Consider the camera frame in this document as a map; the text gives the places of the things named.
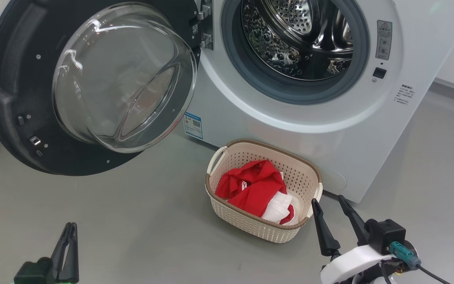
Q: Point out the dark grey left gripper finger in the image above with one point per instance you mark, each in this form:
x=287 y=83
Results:
x=73 y=264
x=59 y=256

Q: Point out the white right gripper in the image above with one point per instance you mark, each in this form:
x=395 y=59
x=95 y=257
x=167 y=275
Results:
x=349 y=264

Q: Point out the red garment with striped collar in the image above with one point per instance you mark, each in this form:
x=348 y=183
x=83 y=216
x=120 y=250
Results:
x=258 y=189

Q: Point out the black round washing machine door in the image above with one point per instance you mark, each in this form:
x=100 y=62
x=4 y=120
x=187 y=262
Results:
x=18 y=79

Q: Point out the cream perforated laundry basket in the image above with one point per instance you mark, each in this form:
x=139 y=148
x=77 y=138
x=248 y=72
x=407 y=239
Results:
x=250 y=228

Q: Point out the white washing machine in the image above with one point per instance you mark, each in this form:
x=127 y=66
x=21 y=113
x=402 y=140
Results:
x=329 y=130

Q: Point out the grey rubber door gasket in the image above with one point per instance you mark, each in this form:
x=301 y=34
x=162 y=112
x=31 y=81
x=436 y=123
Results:
x=290 y=96

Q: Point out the black door lock socket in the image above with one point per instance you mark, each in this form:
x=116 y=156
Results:
x=379 y=73

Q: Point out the clear door glass bowl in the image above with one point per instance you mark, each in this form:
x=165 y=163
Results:
x=124 y=79

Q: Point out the metal door hinge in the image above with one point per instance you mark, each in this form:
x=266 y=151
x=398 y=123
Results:
x=207 y=41

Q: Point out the round white filter cover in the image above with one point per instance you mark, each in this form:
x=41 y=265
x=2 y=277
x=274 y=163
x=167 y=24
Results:
x=335 y=181

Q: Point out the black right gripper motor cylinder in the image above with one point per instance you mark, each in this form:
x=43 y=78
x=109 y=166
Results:
x=411 y=247

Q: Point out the small printed text label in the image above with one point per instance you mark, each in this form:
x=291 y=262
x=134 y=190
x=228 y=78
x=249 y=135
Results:
x=404 y=94

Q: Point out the blue energy label sticker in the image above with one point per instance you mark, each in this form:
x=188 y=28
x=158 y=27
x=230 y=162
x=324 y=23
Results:
x=193 y=125

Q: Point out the stainless steel washer drum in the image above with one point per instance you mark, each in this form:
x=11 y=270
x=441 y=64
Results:
x=282 y=47

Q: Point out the grey warning sticker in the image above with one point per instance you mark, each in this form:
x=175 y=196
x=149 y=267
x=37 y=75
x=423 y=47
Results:
x=384 y=39

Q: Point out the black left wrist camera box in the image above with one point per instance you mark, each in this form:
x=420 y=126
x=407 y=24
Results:
x=34 y=272

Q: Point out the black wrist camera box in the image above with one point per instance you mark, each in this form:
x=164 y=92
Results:
x=34 y=272
x=386 y=234

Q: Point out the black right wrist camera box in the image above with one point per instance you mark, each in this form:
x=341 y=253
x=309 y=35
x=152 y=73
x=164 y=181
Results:
x=386 y=234

